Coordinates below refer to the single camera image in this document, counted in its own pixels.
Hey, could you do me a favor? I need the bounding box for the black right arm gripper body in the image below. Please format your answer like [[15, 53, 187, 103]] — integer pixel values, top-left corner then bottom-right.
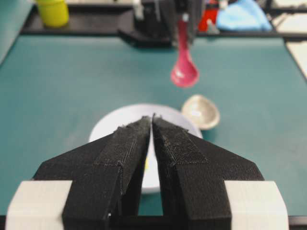
[[118, 0, 182, 47]]

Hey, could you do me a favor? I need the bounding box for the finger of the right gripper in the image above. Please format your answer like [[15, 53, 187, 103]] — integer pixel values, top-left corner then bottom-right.
[[187, 0, 204, 45]]

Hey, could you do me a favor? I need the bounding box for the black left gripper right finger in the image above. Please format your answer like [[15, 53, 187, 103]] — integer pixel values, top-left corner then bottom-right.
[[151, 113, 290, 230]]

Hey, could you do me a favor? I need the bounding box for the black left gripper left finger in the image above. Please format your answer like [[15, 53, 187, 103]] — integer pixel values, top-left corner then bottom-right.
[[6, 115, 151, 230]]

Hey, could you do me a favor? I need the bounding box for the red plastic spoon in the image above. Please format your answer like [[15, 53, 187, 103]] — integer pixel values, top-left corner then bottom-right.
[[171, 14, 199, 88]]

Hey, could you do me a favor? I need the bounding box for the yellow hexagonal prism block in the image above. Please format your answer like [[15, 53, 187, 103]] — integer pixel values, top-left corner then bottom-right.
[[144, 157, 149, 170]]

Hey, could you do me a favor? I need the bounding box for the red object behind gripper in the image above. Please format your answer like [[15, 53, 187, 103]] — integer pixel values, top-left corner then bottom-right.
[[198, 8, 218, 32]]

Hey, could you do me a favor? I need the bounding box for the light blue cloth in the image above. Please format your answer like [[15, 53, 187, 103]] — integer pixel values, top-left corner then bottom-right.
[[216, 0, 272, 31]]

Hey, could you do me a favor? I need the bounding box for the white round plate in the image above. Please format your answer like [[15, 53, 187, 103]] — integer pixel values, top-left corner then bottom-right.
[[89, 103, 202, 194]]

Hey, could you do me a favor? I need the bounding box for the yellow plastic cup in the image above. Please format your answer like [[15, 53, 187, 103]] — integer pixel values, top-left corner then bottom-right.
[[35, 0, 69, 28]]

